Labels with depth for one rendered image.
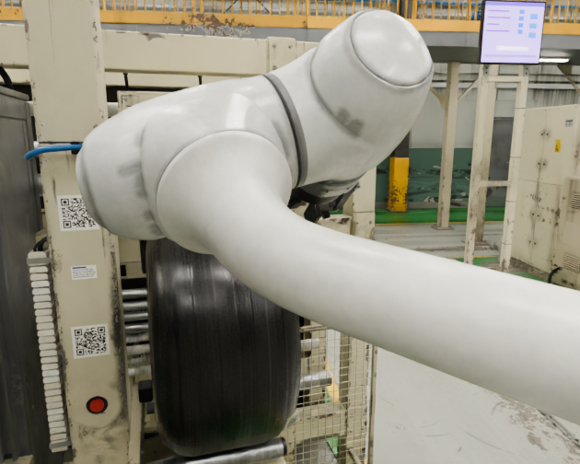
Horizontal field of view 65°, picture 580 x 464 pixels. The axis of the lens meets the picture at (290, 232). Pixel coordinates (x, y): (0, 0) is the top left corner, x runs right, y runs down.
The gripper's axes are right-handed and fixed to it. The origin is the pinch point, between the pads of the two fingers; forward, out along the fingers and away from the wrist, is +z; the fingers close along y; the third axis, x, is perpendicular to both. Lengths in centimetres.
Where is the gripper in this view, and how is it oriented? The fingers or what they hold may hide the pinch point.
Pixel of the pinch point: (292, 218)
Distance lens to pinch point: 72.6
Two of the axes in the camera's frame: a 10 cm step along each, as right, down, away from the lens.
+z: -1.7, 2.8, 9.4
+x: -2.2, -9.4, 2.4
